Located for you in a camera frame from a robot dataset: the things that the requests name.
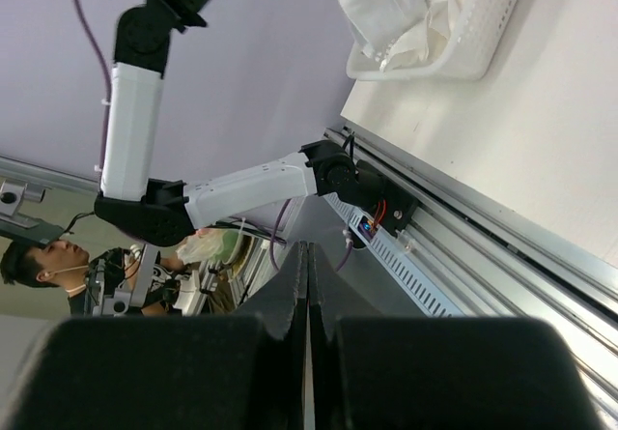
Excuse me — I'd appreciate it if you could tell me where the white slotted cable duct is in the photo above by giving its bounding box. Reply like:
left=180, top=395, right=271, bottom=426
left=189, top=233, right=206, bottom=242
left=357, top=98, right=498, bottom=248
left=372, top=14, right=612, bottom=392
left=324, top=193, right=464, bottom=317

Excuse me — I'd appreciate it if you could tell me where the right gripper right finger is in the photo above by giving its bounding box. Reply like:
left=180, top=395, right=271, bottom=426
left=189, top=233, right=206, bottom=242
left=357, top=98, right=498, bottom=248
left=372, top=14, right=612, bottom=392
left=308, top=245, right=602, bottom=429

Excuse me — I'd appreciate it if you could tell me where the white plastic basket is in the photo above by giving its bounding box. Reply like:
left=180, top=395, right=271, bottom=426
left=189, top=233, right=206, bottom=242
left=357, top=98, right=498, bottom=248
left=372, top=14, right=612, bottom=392
left=347, top=0, right=518, bottom=81

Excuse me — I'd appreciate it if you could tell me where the cream white skirt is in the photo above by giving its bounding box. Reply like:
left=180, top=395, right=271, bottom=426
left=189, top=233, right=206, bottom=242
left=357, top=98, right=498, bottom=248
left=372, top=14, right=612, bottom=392
left=379, top=0, right=462, bottom=72

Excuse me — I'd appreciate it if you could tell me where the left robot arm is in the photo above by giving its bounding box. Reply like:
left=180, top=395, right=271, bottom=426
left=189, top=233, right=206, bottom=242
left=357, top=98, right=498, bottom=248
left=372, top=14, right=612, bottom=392
left=95, top=0, right=418, bottom=246

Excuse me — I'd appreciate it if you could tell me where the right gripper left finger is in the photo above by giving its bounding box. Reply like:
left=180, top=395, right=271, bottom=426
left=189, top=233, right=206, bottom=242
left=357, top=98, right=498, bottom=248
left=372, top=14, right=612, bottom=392
left=1, top=243, right=308, bottom=429

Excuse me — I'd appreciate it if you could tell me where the seated person black shirt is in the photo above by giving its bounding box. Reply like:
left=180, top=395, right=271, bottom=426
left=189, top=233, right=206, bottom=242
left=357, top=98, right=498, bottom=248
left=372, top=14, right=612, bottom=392
left=1, top=240, right=188, bottom=316

